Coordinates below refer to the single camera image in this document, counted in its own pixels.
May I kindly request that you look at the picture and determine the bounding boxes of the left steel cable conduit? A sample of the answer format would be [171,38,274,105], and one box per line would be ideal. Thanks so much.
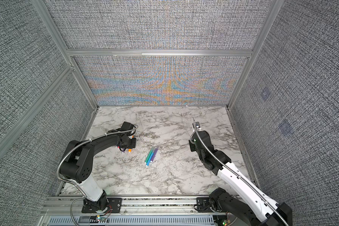
[56,124,138,226]

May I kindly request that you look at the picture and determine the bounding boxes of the steel cable conduit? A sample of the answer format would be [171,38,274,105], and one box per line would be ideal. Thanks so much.
[56,124,138,226]
[190,118,290,226]

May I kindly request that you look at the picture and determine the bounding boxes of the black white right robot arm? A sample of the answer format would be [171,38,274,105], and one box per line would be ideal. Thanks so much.
[189,130,293,226]

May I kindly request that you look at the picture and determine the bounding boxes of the blue pen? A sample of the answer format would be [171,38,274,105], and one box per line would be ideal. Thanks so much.
[146,151,154,167]

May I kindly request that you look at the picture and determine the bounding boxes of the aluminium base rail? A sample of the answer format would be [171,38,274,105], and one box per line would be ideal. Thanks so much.
[36,195,277,226]

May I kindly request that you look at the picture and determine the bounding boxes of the green pen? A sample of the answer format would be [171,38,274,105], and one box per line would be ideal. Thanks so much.
[145,148,154,164]

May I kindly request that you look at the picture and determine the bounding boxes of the right steel cable conduit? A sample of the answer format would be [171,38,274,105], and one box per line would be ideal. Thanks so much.
[190,118,290,226]

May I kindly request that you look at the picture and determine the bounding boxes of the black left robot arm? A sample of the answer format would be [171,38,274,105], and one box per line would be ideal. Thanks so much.
[56,129,136,213]

